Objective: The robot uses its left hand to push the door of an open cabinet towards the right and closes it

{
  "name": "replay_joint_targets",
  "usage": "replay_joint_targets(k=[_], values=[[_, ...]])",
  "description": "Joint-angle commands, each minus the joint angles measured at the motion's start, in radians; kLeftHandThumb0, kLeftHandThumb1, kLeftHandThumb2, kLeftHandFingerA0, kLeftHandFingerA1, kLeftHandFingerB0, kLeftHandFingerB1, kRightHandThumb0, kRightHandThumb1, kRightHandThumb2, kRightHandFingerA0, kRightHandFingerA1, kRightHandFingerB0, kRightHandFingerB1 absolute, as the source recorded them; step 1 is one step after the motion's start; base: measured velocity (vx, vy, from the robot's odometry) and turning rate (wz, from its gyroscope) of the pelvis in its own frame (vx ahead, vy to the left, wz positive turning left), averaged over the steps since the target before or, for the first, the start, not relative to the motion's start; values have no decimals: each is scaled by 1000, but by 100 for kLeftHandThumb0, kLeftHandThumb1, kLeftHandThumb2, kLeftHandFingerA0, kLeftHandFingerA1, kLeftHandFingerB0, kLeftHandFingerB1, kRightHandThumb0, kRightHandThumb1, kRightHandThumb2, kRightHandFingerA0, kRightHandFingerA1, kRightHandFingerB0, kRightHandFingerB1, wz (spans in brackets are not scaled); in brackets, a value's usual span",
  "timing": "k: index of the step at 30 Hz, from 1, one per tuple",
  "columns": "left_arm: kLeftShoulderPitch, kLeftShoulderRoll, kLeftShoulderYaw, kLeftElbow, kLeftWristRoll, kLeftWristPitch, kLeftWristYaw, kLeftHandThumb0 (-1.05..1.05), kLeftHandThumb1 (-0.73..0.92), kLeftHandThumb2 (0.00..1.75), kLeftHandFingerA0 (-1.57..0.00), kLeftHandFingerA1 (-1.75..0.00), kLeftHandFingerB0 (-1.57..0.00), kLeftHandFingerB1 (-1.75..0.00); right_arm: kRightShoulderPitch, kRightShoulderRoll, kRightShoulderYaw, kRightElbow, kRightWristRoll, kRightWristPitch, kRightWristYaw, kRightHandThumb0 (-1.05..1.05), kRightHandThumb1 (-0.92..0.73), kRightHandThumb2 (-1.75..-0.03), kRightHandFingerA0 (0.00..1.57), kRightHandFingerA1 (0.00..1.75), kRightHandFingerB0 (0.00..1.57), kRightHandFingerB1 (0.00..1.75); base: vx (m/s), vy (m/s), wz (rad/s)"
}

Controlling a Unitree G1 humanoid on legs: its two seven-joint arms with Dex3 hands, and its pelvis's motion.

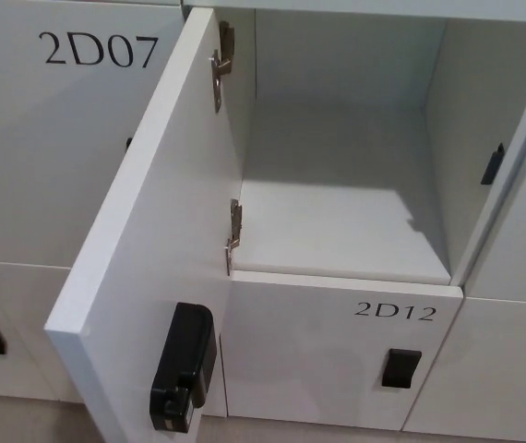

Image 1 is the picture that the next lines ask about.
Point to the white plain locker door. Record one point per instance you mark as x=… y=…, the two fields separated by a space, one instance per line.
x=498 y=364

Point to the white tall locker door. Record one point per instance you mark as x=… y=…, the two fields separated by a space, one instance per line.
x=521 y=207

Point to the small metal door hinge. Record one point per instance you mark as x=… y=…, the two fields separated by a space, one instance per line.
x=234 y=235

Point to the black electronic lock box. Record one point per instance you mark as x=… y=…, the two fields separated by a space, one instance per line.
x=184 y=364

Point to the black lock on 2D12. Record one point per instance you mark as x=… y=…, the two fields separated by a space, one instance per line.
x=400 y=367

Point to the black strike plate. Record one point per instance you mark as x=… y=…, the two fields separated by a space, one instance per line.
x=492 y=164

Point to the white open locker compartment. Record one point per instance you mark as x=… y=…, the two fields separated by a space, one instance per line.
x=346 y=161

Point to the white open locker door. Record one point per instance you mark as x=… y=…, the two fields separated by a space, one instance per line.
x=161 y=217

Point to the white locker door 2D12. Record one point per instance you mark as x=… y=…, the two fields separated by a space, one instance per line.
x=318 y=360

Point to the large metal door hinge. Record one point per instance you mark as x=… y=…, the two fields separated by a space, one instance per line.
x=221 y=64

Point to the white unlabelled locker door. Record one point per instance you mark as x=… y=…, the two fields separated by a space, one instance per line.
x=18 y=337

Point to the white locker door 2D07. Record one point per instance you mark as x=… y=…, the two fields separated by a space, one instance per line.
x=46 y=152

